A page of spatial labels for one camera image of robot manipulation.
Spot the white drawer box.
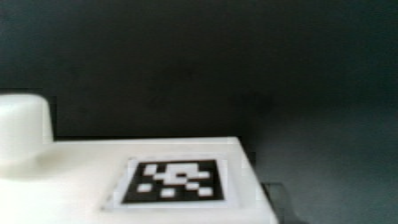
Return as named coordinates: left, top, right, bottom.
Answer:
left=0, top=94, right=279, bottom=224

